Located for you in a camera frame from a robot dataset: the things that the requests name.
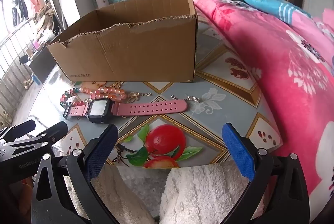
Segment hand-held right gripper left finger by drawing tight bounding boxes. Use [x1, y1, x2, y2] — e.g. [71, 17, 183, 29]
[31, 123, 120, 224]

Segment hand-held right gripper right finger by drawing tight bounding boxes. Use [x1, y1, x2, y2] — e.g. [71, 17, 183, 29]
[222, 122, 311, 224]

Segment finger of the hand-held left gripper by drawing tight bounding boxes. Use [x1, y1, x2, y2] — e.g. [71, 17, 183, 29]
[3, 121, 68, 154]
[0, 120, 36, 140]

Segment pink bead bracelet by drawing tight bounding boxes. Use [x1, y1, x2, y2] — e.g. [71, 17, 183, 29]
[78, 85, 128, 104]

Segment pink strap digital watch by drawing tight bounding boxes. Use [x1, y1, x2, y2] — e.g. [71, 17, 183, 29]
[63, 98, 189, 124]

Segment brown cardboard box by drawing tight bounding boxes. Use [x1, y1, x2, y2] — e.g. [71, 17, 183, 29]
[46, 0, 197, 83]

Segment beige slippers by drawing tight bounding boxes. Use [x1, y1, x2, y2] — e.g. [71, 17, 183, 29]
[22, 75, 34, 89]

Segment white fluffy garment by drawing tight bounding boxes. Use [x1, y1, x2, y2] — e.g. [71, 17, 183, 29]
[91, 159, 263, 224]

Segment dark grey cabinet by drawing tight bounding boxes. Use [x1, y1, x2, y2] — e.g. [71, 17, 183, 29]
[29, 50, 56, 84]

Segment metal window railing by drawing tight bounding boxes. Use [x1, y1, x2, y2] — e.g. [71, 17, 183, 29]
[0, 15, 37, 115]

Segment pink floral blanket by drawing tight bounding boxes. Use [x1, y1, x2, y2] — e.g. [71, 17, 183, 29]
[183, 0, 334, 224]

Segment pile of cloths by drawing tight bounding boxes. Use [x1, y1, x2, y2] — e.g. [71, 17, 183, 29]
[34, 0, 62, 39]

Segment dark hanging jacket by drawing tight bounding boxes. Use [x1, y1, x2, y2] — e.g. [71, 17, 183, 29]
[12, 0, 29, 26]

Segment red green bead bracelet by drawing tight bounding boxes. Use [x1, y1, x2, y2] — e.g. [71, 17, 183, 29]
[59, 87, 90, 110]

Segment silver chain jewelry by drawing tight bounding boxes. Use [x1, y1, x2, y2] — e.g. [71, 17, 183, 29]
[170, 94, 201, 103]

